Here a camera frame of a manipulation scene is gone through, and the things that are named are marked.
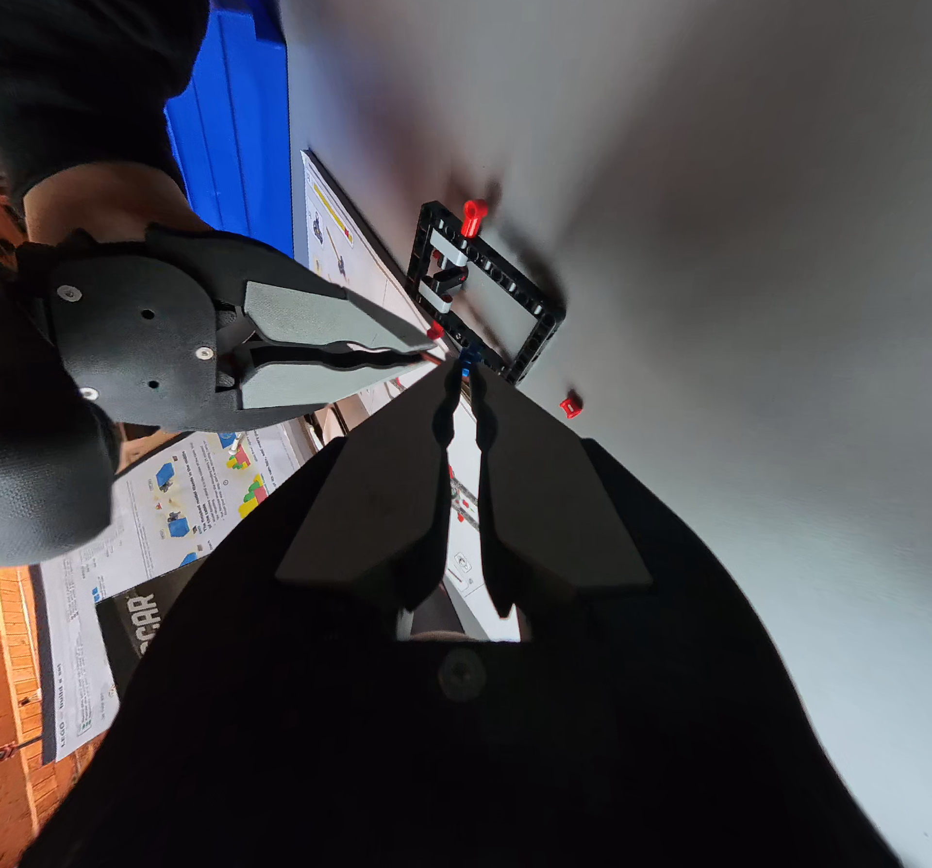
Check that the black lego frame assembly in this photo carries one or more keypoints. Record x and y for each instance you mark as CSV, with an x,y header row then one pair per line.
x,y
542,325

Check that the blue plastic bin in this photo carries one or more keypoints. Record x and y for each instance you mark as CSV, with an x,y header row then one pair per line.
x,y
233,118

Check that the lego instruction booklet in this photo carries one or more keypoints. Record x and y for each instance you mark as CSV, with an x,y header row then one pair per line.
x,y
327,227

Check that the person's right forearm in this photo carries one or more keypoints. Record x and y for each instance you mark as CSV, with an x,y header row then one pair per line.
x,y
109,202

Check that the black lego set box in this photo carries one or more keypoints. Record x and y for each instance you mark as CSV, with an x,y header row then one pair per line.
x,y
127,617

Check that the white printed instruction sheet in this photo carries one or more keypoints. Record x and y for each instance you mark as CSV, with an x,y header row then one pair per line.
x,y
167,511

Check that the brown lego axle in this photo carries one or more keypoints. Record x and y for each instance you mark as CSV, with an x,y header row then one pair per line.
x,y
440,357

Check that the red lego axle connector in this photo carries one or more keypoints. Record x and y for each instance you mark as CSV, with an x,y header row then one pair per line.
x,y
475,215

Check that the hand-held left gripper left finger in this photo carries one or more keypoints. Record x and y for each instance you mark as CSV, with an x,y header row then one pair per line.
x,y
364,504

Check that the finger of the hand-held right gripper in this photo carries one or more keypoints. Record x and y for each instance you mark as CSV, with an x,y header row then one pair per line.
x,y
291,380
313,311

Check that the small red lego piece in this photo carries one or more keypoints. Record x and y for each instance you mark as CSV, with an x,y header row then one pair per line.
x,y
571,405

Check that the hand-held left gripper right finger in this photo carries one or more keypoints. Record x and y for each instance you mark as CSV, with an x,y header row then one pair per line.
x,y
560,511

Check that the blue lego pin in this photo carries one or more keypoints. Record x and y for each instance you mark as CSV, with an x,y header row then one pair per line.
x,y
467,358

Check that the person's black shirt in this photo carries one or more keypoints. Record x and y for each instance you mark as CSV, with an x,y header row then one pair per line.
x,y
87,45

